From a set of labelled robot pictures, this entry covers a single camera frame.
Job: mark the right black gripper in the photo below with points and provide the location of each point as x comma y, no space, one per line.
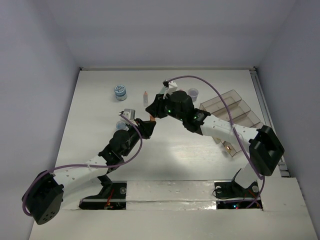
154,109

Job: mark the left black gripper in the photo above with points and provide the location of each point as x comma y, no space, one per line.
145,127

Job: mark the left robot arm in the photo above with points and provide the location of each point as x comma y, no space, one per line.
44,197

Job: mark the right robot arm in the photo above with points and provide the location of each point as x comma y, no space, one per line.
261,144

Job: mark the clear jar blue contents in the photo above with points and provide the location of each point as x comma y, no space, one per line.
121,125

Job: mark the blue lidded paint jar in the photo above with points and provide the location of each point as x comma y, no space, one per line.
120,92

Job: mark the clear jar purple contents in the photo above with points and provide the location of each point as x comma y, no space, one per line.
193,93

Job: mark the silver foil strip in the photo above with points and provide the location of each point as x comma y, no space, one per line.
180,195

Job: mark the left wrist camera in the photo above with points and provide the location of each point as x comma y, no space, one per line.
128,113

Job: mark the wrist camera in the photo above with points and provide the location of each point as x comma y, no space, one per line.
168,87
128,113

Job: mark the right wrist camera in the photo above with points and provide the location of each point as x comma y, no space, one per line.
168,87

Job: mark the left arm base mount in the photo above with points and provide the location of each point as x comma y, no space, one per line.
112,196

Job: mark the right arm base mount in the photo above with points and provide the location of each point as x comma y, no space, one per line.
231,196

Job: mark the aluminium rail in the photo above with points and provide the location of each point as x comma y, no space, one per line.
282,165

